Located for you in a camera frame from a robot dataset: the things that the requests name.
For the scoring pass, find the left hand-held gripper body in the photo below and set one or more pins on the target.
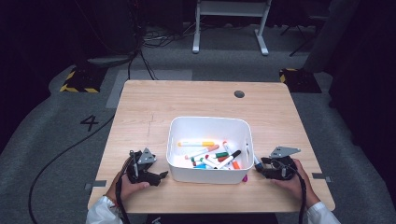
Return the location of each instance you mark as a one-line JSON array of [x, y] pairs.
[[138, 170]]

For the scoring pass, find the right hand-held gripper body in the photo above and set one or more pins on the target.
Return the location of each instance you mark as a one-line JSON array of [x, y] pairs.
[[283, 169]]

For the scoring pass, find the dark-blue-capped white marker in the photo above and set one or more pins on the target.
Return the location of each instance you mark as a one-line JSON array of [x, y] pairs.
[[257, 161]]

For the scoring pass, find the magenta-capped white marker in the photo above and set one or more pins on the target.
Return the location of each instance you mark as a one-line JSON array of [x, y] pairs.
[[245, 178]]

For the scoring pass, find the black-capped white marker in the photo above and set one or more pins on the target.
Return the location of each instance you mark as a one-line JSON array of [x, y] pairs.
[[235, 153]]

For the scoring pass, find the green-capped white marker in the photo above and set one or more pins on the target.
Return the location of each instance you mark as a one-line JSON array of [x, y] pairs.
[[221, 154], [193, 159]]

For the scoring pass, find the light-blue-capped white marker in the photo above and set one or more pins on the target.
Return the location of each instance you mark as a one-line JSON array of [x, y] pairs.
[[200, 166]]

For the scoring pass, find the orange-capped white marker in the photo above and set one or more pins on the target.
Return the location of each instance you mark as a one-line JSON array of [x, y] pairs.
[[226, 146]]

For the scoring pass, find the brick-red-capped white marker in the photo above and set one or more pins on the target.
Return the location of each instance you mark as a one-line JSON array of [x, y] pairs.
[[223, 159]]

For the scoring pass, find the yellow-capped white marker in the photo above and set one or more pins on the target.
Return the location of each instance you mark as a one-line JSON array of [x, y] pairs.
[[196, 143]]

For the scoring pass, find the salmon-pink-capped white marker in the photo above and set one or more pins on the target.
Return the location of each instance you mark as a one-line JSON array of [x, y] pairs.
[[202, 151]]

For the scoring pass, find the red-capped white marker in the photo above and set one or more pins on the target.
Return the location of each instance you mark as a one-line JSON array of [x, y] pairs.
[[211, 160]]

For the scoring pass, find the white plastic storage bin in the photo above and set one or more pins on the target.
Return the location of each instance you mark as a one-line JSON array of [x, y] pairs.
[[211, 130]]

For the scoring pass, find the person's left hand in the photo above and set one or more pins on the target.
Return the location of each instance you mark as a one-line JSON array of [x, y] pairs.
[[124, 189]]

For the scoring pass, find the person's right hand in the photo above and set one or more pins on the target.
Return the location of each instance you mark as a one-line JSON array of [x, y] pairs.
[[300, 186]]

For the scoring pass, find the gray tape strip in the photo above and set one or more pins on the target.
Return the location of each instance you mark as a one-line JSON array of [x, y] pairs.
[[95, 184], [320, 176]]

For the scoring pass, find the gray round table grommet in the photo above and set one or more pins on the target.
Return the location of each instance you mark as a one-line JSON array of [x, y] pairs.
[[239, 94]]

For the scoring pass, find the yellow-black striped floor block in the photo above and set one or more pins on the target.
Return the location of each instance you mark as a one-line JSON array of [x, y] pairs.
[[302, 82], [79, 82]]

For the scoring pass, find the black tripod legs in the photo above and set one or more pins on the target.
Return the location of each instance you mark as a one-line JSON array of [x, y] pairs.
[[302, 37]]

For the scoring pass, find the gray curtain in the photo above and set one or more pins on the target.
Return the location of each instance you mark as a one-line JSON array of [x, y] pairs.
[[333, 34]]

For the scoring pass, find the white metal table frame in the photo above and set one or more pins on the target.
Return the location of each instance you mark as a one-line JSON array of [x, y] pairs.
[[230, 9]]

